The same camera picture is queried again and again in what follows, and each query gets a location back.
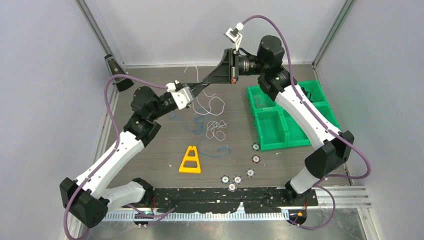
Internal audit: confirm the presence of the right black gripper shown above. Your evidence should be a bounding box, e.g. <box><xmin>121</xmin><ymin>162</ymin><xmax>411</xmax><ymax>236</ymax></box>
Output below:
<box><xmin>204</xmin><ymin>48</ymin><xmax>268</xmax><ymax>85</ymax></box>

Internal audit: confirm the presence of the blue wire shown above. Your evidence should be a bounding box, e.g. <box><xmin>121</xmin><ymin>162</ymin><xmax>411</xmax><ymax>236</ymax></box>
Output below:
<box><xmin>167</xmin><ymin>110</ymin><xmax>232</xmax><ymax>159</ymax></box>

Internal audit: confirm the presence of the pink wire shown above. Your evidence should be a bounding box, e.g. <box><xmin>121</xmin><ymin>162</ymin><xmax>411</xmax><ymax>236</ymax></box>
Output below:
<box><xmin>253</xmin><ymin>94</ymin><xmax>271</xmax><ymax>109</ymax></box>

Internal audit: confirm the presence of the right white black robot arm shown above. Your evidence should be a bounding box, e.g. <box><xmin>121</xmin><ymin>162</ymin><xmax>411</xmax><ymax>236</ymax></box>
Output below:
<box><xmin>201</xmin><ymin>35</ymin><xmax>354</xmax><ymax>205</ymax></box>

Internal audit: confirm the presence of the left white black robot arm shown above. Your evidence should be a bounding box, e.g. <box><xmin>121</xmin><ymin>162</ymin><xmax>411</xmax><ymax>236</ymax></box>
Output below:
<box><xmin>59</xmin><ymin>81</ymin><xmax>208</xmax><ymax>228</ymax></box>

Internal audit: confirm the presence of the black corner-mounted lamp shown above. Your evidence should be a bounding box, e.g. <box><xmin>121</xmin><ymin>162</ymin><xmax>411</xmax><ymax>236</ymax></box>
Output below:
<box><xmin>104</xmin><ymin>54</ymin><xmax>134</xmax><ymax>92</ymax></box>

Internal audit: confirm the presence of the green six-compartment bin tray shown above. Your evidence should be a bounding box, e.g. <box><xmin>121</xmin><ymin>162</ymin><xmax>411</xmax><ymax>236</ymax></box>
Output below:
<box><xmin>246</xmin><ymin>80</ymin><xmax>340</xmax><ymax>151</ymax></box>

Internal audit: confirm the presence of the yellow triangular plastic piece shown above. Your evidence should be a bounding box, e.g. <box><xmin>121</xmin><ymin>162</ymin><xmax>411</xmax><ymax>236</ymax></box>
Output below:
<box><xmin>178</xmin><ymin>145</ymin><xmax>202</xmax><ymax>174</ymax></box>

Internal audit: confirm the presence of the brown poker chip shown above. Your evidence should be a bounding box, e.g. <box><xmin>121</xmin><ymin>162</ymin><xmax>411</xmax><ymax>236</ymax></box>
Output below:
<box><xmin>251</xmin><ymin>155</ymin><xmax>261</xmax><ymax>164</ymax></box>

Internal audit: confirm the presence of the blue poker chip middle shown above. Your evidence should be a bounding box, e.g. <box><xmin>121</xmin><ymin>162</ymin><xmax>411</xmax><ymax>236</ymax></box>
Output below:
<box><xmin>233</xmin><ymin>175</ymin><xmax>243</xmax><ymax>185</ymax></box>

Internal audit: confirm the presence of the blue poker chip right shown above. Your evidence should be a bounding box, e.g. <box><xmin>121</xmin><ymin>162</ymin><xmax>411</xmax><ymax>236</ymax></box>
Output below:
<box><xmin>246</xmin><ymin>168</ymin><xmax>256</xmax><ymax>178</ymax></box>

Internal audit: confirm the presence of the blue poker chip bottom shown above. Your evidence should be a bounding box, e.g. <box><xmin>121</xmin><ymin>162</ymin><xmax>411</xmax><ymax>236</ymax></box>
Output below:
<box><xmin>227</xmin><ymin>183</ymin><xmax>237</xmax><ymax>192</ymax></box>

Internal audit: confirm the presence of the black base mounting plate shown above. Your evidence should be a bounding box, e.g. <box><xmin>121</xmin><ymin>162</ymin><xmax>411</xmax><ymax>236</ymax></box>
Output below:
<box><xmin>133</xmin><ymin>187</ymin><xmax>318</xmax><ymax>214</ymax></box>

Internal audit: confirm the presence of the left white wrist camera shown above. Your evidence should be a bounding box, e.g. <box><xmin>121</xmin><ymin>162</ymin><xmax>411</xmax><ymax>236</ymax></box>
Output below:
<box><xmin>165</xmin><ymin>80</ymin><xmax>195</xmax><ymax>110</ymax></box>

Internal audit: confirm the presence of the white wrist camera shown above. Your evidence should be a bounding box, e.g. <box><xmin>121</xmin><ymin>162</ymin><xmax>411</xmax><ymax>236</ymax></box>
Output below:
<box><xmin>224</xmin><ymin>22</ymin><xmax>244</xmax><ymax>51</ymax></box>
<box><xmin>165</xmin><ymin>80</ymin><xmax>195</xmax><ymax>110</ymax></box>

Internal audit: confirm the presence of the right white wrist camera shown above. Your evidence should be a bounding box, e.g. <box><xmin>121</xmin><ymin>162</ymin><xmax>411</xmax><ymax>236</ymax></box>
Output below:
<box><xmin>224</xmin><ymin>22</ymin><xmax>244</xmax><ymax>51</ymax></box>

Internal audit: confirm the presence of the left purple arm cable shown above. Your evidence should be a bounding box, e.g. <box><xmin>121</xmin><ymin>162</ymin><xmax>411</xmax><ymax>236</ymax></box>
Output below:
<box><xmin>62</xmin><ymin>74</ymin><xmax>178</xmax><ymax>239</ymax></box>

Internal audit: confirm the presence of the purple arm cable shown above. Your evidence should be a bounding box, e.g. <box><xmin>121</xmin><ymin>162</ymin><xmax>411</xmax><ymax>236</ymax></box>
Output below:
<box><xmin>62</xmin><ymin>74</ymin><xmax>178</xmax><ymax>239</ymax></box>
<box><xmin>241</xmin><ymin>14</ymin><xmax>372</xmax><ymax>231</ymax></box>

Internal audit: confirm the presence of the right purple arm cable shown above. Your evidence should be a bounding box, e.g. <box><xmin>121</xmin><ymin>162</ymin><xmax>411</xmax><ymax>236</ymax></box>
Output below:
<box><xmin>241</xmin><ymin>14</ymin><xmax>372</xmax><ymax>231</ymax></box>

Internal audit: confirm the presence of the aluminium front rail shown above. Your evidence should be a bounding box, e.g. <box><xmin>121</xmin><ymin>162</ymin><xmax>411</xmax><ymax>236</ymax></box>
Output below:
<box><xmin>82</xmin><ymin>186</ymin><xmax>372</xmax><ymax>228</ymax></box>

